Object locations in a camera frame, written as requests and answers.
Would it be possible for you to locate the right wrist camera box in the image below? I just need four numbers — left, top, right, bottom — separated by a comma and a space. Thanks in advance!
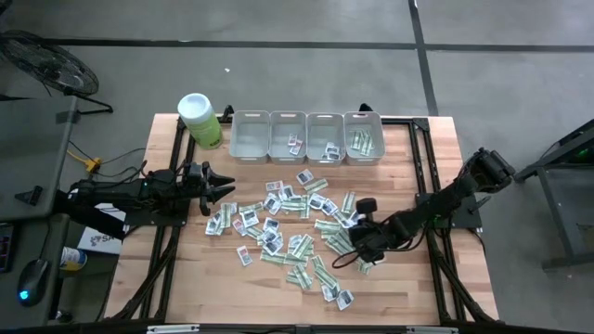
355, 197, 379, 224

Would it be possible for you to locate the black floor fan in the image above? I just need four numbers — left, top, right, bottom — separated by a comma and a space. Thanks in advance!
0, 30, 115, 115

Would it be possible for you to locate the grey side desk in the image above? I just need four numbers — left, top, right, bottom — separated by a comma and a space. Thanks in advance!
0, 95, 80, 328

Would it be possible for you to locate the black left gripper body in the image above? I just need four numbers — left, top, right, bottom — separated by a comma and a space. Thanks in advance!
178, 178, 214, 217

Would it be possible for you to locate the silver metal bracket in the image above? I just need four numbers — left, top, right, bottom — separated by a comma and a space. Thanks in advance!
406, 326, 458, 334
146, 324, 200, 334

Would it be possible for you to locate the white yellow can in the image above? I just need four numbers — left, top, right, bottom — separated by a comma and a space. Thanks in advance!
59, 246, 88, 273

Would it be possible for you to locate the black desk bracket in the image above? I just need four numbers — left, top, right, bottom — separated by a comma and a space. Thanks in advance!
13, 185, 45, 208

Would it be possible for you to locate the yellow power plug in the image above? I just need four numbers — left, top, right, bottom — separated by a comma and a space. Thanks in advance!
67, 148, 103, 173

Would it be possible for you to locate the white printed cardboard box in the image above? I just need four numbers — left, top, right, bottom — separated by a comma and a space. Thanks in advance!
76, 203, 129, 256

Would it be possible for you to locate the black metal cart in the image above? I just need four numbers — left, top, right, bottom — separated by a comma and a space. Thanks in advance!
512, 118, 594, 271

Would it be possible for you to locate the black computer mouse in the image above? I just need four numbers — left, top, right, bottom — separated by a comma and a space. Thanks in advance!
17, 258, 51, 308

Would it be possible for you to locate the light grey plastic bin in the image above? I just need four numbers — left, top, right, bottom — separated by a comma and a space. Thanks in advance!
268, 109, 308, 166
229, 109, 272, 165
343, 110, 387, 167
305, 111, 347, 167

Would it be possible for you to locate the black keyboard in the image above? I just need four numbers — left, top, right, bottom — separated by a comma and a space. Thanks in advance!
0, 222, 15, 275

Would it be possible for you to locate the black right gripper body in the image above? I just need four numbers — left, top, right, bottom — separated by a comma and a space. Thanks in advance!
347, 221, 395, 263

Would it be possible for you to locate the green wipes canister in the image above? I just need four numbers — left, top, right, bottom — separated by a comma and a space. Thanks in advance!
176, 92, 225, 150

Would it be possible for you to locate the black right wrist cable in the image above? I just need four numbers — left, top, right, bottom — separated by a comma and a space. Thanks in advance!
330, 250, 372, 271

